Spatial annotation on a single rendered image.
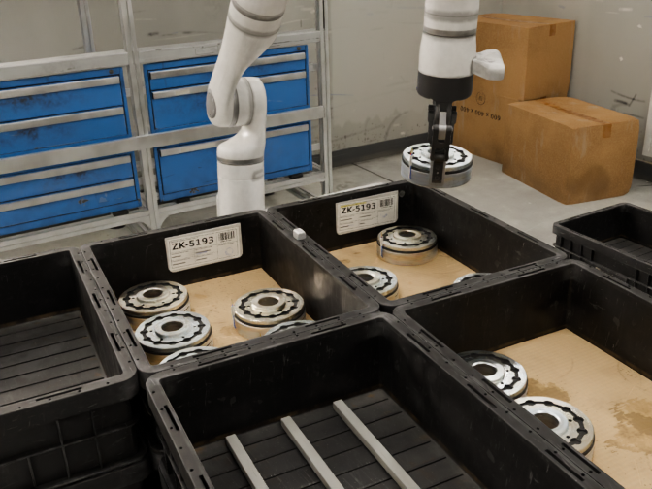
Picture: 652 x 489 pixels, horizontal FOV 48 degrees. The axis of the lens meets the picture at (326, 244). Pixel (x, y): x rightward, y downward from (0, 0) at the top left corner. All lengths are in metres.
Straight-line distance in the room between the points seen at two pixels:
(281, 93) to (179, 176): 0.56
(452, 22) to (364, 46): 3.46
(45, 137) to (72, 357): 1.93
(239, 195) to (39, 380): 0.59
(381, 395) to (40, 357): 0.47
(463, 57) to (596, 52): 3.57
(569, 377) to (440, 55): 0.44
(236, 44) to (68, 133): 1.71
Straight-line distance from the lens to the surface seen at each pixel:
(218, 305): 1.15
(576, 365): 1.02
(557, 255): 1.07
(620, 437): 0.91
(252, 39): 1.30
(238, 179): 1.44
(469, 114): 4.68
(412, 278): 1.20
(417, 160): 1.09
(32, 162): 2.91
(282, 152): 3.29
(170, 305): 1.10
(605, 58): 4.52
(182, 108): 3.06
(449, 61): 1.00
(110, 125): 2.98
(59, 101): 2.92
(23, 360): 1.10
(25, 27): 3.74
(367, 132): 4.55
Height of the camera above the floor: 1.37
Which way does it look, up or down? 24 degrees down
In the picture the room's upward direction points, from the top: 2 degrees counter-clockwise
